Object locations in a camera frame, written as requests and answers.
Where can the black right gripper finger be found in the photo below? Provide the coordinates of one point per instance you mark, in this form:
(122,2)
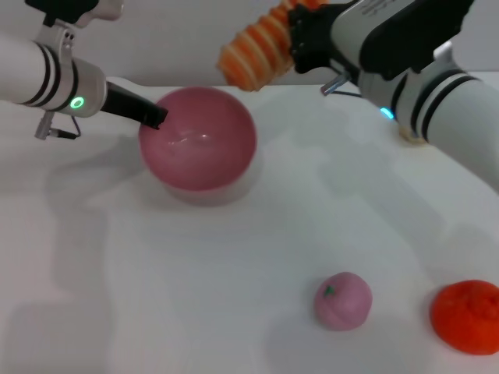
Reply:
(298,15)
(298,54)

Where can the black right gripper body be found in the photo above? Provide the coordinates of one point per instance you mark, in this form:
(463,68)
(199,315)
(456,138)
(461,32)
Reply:
(317,39)

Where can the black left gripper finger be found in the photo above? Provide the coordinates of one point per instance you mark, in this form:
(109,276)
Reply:
(158,117)

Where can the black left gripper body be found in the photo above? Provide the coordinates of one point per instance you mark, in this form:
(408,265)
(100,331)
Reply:
(124,103)

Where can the orange striped bread roll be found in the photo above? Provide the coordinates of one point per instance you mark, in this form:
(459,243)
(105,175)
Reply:
(261,50)

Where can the pink plastic bowl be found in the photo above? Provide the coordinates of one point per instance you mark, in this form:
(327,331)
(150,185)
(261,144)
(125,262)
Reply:
(199,140)

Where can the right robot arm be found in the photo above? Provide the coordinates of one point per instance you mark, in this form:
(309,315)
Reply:
(421,58)

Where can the beige bun toy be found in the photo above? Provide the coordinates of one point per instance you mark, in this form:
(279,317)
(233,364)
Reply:
(409,138)

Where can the pink peach toy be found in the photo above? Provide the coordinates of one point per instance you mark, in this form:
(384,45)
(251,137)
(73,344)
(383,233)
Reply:
(345,302)

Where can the orange tangerine toy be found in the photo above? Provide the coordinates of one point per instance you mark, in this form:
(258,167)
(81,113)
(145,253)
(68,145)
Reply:
(466,317)

